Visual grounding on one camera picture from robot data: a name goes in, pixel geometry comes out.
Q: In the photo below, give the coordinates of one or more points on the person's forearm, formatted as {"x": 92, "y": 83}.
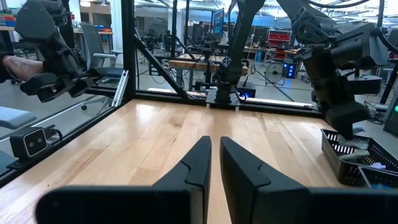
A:
{"x": 25, "y": 67}

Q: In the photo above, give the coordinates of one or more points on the grey camera on mount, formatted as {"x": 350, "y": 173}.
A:
{"x": 15, "y": 118}

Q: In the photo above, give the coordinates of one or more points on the black plastic mesh basket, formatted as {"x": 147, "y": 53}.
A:
{"x": 335, "y": 161}
{"x": 381, "y": 179}

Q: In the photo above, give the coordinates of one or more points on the black table-level camera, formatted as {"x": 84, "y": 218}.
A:
{"x": 29, "y": 143}

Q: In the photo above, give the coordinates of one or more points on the wooden workbench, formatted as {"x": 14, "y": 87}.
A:
{"x": 186, "y": 65}

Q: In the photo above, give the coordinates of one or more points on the black aluminium table frame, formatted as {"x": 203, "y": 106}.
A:
{"x": 128, "y": 46}

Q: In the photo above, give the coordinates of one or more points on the round floor fan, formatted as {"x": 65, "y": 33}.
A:
{"x": 274, "y": 73}

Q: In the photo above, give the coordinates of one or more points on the black box blue light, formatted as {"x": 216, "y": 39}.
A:
{"x": 247, "y": 90}

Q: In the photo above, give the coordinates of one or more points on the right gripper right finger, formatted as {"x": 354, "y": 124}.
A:
{"x": 280, "y": 205}

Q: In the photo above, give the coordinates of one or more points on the person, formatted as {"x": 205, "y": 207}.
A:
{"x": 200, "y": 31}

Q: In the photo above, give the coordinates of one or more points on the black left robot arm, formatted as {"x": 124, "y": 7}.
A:
{"x": 242, "y": 31}

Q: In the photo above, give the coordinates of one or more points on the grey green staple remover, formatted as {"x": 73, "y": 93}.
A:
{"x": 354, "y": 155}

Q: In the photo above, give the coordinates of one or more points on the computer tower blue lights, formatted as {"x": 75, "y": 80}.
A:
{"x": 289, "y": 70}

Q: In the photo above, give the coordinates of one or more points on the silver aluminium rail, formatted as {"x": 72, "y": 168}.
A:
{"x": 121, "y": 88}

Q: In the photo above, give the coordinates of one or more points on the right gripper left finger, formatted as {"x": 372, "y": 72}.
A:
{"x": 124, "y": 205}

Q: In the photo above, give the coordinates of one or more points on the blue lit monitor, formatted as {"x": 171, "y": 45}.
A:
{"x": 218, "y": 23}

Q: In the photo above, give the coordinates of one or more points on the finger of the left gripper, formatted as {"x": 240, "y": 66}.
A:
{"x": 349, "y": 119}
{"x": 365, "y": 84}

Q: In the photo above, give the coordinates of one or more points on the grey office chair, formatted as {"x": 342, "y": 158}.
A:
{"x": 96, "y": 40}

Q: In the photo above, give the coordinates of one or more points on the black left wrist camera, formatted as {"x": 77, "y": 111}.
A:
{"x": 360, "y": 43}

